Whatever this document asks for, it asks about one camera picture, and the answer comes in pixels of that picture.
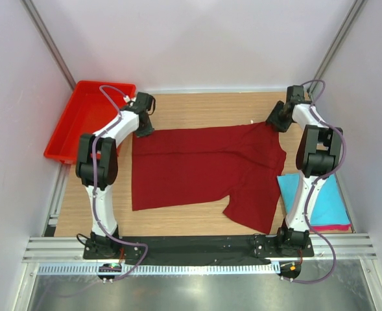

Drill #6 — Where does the dark red t-shirt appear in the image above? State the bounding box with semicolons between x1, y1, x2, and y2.
132;122;286;233

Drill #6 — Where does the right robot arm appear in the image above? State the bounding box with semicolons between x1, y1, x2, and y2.
267;84;346;257

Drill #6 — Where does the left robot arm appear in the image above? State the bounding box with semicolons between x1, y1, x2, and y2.
75;85;156;259

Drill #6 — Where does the red plastic bin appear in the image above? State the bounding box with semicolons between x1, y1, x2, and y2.
43;80;137;165

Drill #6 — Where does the folded blue t-shirt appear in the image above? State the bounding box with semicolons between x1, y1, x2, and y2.
277;174;351;226

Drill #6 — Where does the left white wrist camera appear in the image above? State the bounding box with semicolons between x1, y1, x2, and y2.
123;96;136;104

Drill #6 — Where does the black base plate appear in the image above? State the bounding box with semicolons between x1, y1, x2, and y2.
83;233;315;266

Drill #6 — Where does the white slotted cable duct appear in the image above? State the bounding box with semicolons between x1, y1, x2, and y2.
38;262;280;276

